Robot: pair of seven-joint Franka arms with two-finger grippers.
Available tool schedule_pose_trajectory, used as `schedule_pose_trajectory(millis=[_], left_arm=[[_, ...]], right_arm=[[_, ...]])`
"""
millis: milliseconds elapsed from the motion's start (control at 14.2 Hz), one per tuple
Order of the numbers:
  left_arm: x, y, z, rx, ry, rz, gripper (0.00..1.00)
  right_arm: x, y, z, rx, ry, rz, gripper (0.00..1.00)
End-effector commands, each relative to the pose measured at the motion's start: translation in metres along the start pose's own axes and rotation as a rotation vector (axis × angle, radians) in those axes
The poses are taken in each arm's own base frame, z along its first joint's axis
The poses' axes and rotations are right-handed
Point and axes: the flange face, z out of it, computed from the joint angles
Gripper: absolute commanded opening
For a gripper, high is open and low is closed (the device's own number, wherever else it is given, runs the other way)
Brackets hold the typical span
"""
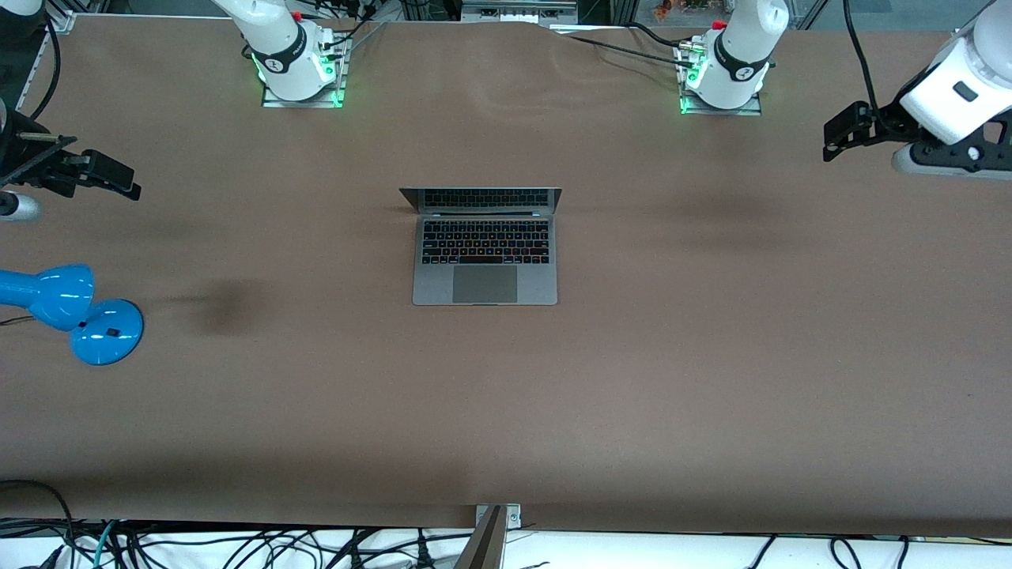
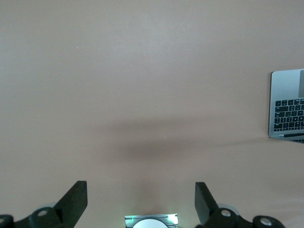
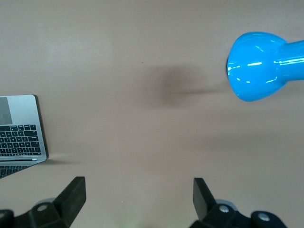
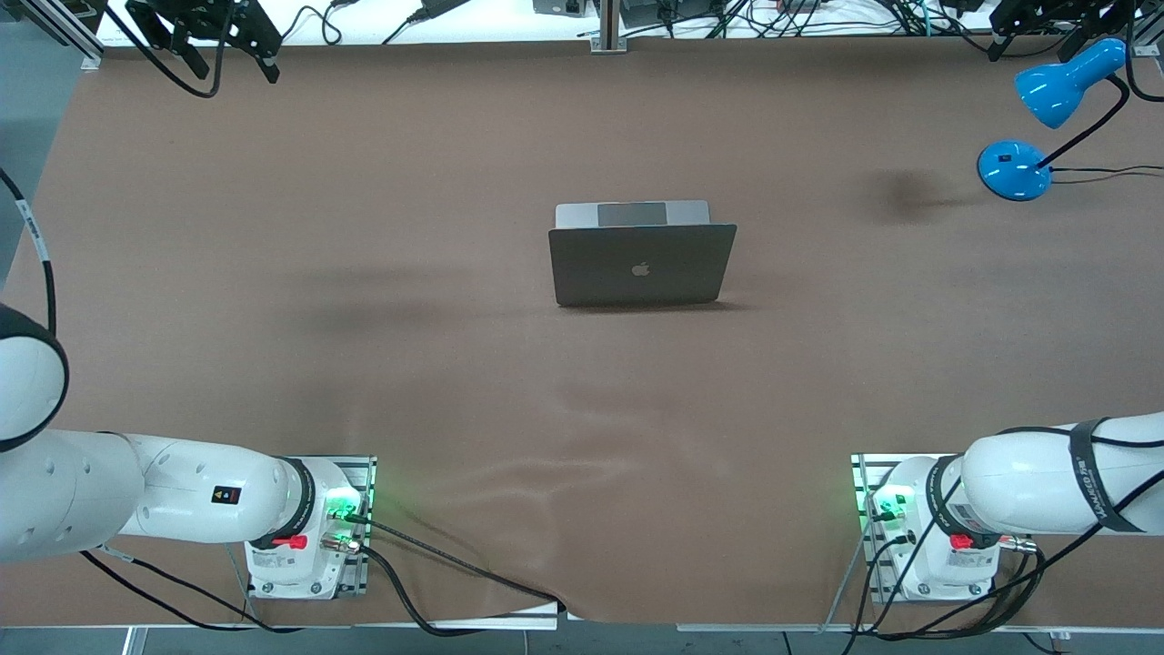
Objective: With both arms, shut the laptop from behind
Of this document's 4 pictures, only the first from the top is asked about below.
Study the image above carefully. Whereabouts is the teal cable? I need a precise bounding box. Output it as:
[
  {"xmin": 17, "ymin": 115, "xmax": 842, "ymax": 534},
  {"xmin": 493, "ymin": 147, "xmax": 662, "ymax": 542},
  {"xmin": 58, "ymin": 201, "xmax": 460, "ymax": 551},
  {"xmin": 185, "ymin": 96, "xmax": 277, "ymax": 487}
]
[{"xmin": 93, "ymin": 519, "xmax": 119, "ymax": 569}]

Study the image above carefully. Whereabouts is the black base cable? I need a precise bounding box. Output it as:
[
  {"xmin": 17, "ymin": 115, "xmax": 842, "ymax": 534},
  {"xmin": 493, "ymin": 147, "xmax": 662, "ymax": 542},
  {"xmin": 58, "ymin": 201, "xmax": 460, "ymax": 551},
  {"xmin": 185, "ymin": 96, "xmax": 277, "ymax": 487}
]
[{"xmin": 320, "ymin": 14, "xmax": 388, "ymax": 60}]

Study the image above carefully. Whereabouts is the grey equipment box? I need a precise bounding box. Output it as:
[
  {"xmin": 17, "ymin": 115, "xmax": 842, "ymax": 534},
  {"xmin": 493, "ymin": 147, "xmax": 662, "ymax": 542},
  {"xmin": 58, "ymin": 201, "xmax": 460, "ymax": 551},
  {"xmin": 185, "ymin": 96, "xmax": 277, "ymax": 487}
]
[{"xmin": 461, "ymin": 0, "xmax": 580, "ymax": 24}]

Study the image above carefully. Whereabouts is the grey laptop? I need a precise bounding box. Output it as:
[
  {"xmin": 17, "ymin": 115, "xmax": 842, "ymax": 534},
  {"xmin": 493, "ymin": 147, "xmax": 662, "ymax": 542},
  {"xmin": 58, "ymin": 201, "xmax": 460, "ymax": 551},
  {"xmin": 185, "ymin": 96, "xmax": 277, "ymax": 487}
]
[{"xmin": 399, "ymin": 187, "xmax": 564, "ymax": 307}]

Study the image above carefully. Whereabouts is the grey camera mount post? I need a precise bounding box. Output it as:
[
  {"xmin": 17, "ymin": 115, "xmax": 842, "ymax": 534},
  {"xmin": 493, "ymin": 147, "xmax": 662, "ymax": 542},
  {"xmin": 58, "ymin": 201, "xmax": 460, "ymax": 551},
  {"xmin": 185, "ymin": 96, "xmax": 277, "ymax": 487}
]
[{"xmin": 453, "ymin": 506, "xmax": 507, "ymax": 569}]

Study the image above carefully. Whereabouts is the aluminium table edge rail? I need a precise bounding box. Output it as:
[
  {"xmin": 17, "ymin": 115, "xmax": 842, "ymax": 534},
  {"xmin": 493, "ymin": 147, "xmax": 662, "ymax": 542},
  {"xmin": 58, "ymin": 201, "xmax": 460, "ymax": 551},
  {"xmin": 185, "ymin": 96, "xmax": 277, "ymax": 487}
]
[{"xmin": 14, "ymin": 32, "xmax": 50, "ymax": 111}]

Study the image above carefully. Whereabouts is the blue desk lamp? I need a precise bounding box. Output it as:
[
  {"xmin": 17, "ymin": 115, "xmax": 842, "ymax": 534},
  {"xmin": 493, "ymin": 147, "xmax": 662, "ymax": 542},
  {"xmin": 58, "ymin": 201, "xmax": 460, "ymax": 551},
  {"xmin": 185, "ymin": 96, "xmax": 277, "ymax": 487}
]
[{"xmin": 0, "ymin": 264, "xmax": 145, "ymax": 367}]

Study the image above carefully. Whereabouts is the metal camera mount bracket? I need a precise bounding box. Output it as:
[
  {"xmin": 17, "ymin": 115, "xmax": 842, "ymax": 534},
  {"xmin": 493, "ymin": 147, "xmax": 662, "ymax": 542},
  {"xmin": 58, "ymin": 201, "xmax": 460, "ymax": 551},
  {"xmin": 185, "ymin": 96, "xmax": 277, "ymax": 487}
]
[{"xmin": 474, "ymin": 503, "xmax": 523, "ymax": 529}]

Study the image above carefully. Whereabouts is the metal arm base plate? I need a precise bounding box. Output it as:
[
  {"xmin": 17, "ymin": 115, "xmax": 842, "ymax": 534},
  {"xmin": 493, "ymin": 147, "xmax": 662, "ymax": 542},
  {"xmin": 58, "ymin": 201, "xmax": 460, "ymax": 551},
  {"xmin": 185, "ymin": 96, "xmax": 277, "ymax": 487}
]
[
  {"xmin": 261, "ymin": 32, "xmax": 349, "ymax": 109},
  {"xmin": 678, "ymin": 40, "xmax": 764, "ymax": 117}
]

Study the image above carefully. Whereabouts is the long black table cable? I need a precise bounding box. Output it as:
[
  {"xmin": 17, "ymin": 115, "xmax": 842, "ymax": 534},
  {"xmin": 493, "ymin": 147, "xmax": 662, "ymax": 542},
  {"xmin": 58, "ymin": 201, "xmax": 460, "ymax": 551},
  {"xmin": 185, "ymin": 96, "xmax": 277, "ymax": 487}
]
[{"xmin": 565, "ymin": 34, "xmax": 697, "ymax": 70}]

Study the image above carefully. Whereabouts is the black looped cable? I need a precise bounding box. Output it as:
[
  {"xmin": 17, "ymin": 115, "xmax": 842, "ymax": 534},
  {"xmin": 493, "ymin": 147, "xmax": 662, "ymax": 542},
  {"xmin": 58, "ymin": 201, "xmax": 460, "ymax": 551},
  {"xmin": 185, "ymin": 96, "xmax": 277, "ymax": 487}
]
[{"xmin": 0, "ymin": 479, "xmax": 77, "ymax": 569}]

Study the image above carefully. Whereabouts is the short black table cable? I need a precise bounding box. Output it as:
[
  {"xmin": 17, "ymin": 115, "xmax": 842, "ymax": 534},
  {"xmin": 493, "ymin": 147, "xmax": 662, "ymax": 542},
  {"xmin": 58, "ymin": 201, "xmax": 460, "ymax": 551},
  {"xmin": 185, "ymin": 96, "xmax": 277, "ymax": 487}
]
[{"xmin": 629, "ymin": 22, "xmax": 689, "ymax": 50}]

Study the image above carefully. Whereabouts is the brown table cover sheet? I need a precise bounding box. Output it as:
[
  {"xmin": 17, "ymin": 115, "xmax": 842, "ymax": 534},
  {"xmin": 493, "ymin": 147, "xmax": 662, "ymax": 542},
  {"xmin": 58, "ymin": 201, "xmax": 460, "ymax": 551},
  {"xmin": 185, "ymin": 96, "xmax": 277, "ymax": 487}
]
[{"xmin": 0, "ymin": 14, "xmax": 1012, "ymax": 540}]

